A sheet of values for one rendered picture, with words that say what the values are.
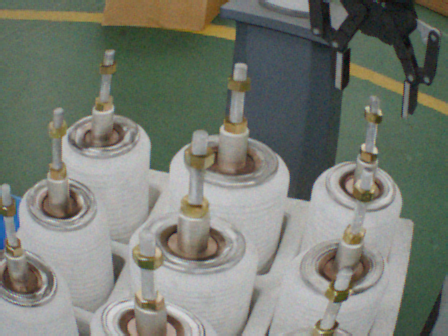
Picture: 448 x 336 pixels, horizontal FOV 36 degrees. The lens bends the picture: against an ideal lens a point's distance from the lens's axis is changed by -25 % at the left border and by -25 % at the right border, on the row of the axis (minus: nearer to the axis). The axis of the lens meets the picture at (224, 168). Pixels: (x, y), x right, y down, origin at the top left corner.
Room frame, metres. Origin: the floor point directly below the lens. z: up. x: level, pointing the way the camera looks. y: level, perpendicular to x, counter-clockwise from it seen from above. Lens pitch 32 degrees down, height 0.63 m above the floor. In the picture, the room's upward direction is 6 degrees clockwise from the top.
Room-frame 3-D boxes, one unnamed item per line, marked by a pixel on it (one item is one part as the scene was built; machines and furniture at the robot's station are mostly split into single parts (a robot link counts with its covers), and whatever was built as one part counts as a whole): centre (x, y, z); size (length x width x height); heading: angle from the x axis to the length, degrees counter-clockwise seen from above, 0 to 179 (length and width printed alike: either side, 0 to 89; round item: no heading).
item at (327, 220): (0.60, -0.12, 0.16); 0.10 x 0.10 x 0.18
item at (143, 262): (0.39, 0.04, 0.32); 0.02 x 0.02 x 0.01; 30
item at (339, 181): (0.60, -0.12, 0.25); 0.08 x 0.08 x 0.01
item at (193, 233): (0.51, 0.02, 0.26); 0.02 x 0.02 x 0.03
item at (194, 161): (0.51, 0.02, 0.32); 0.02 x 0.02 x 0.01; 88
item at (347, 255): (0.48, -0.10, 0.26); 0.02 x 0.02 x 0.03
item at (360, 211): (0.48, -0.10, 0.30); 0.01 x 0.01 x 0.08; 34
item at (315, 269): (0.48, -0.10, 0.25); 0.08 x 0.08 x 0.01
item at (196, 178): (0.51, 0.02, 0.30); 0.01 x 0.01 x 0.08; 88
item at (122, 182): (0.64, 0.11, 0.16); 0.10 x 0.10 x 0.18
